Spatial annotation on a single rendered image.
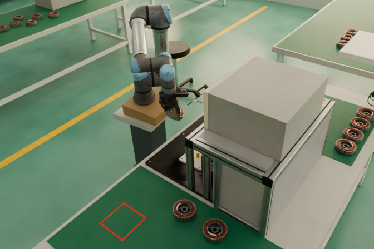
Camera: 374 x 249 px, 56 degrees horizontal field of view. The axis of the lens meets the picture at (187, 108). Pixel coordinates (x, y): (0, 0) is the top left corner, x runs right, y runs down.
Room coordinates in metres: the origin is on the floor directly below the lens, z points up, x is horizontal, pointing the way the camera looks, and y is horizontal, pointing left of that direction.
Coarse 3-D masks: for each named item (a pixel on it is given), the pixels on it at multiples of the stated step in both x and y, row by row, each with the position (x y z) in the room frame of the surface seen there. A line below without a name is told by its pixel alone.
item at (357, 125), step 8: (360, 112) 1.81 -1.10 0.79; (368, 112) 1.83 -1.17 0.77; (352, 120) 1.74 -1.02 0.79; (360, 120) 1.74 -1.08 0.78; (368, 120) 1.76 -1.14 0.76; (352, 128) 1.66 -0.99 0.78; (360, 128) 1.66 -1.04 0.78; (368, 128) 1.67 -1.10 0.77; (344, 136) 1.61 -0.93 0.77; (352, 136) 1.59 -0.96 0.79; (360, 136) 1.58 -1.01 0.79; (336, 144) 1.53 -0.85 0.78; (344, 144) 1.53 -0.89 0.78; (352, 144) 1.52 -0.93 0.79; (344, 152) 1.47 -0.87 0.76; (352, 152) 1.46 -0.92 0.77
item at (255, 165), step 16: (192, 144) 1.22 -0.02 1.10; (208, 144) 1.19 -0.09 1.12; (224, 144) 1.19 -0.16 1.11; (240, 144) 1.18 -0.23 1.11; (304, 144) 1.20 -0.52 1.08; (224, 160) 1.11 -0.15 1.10; (240, 160) 1.08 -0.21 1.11; (256, 160) 1.08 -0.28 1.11; (272, 160) 1.07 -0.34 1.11; (288, 160) 1.07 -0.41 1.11; (256, 176) 1.01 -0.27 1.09; (272, 176) 0.98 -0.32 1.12
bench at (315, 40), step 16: (336, 0) 4.04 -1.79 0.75; (352, 0) 4.02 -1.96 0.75; (368, 0) 4.00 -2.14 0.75; (320, 16) 3.57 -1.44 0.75; (336, 16) 3.55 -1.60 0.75; (352, 16) 3.53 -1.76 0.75; (368, 16) 3.51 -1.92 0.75; (304, 32) 3.18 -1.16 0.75; (320, 32) 3.16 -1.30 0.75; (336, 32) 3.14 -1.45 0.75; (272, 48) 2.90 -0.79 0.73; (288, 48) 2.85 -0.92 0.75; (304, 48) 2.83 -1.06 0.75; (320, 48) 2.82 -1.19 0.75; (336, 48) 2.81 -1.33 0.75; (320, 64) 2.62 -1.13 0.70; (336, 64) 2.54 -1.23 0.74; (352, 64) 2.51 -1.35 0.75; (368, 64) 2.49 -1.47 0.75
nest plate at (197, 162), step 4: (196, 152) 1.51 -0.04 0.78; (184, 156) 1.48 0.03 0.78; (200, 156) 1.48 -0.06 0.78; (180, 160) 1.46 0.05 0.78; (184, 160) 1.45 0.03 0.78; (196, 160) 1.45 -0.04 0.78; (200, 160) 1.45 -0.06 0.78; (196, 164) 1.42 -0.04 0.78; (200, 164) 1.42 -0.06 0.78; (196, 168) 1.39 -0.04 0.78; (200, 168) 1.38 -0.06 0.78
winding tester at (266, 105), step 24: (240, 72) 1.47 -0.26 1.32; (264, 72) 1.46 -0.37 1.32; (288, 72) 1.45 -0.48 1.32; (312, 72) 1.44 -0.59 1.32; (216, 96) 1.27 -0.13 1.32; (240, 96) 1.26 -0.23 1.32; (264, 96) 1.25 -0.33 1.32; (288, 96) 1.24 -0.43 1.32; (312, 96) 1.25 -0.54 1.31; (216, 120) 1.27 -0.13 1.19; (240, 120) 1.19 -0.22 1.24; (264, 120) 1.12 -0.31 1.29; (288, 120) 1.08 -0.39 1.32; (312, 120) 1.31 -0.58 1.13; (264, 144) 1.11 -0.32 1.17; (288, 144) 1.11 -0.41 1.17
